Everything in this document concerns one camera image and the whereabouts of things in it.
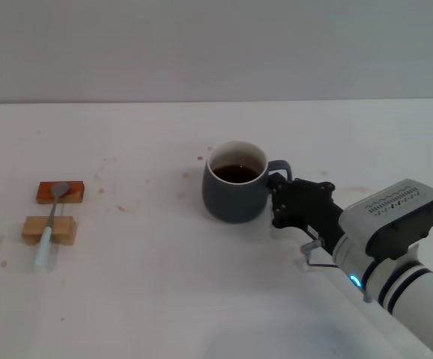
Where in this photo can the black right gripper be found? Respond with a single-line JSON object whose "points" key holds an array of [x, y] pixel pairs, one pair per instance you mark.
{"points": [[306, 205]]}

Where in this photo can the reddish brown wooden block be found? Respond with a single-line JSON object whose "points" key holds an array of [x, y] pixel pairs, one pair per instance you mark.
{"points": [[74, 188]]}

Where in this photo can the light wooden block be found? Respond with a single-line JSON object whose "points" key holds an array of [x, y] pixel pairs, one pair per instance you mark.
{"points": [[63, 229]]}

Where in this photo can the dark grey ceramic cup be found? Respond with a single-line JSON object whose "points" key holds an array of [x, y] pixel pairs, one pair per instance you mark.
{"points": [[231, 202]]}

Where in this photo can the grey right wrist camera housing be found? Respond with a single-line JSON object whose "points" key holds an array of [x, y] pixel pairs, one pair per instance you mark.
{"points": [[392, 217]]}

